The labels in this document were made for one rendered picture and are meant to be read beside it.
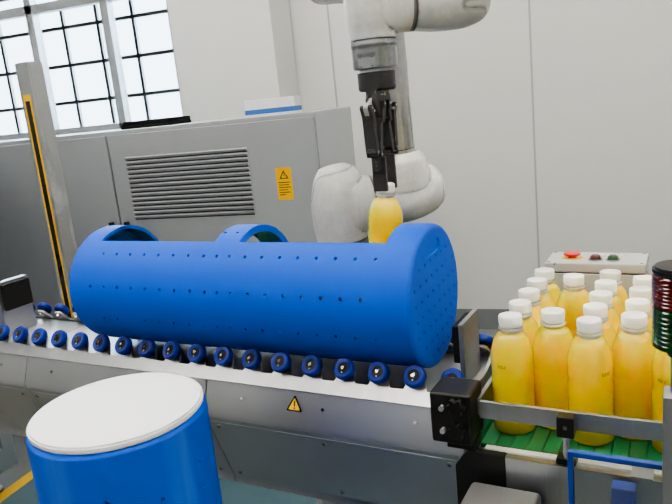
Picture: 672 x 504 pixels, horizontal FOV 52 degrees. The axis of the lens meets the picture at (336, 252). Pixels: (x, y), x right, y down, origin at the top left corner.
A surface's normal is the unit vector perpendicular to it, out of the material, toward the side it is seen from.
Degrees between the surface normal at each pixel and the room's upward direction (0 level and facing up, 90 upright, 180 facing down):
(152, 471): 90
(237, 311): 93
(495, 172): 90
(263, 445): 108
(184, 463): 90
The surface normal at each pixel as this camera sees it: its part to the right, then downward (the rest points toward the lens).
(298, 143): -0.33, 0.24
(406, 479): -0.40, 0.55
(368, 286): -0.46, -0.16
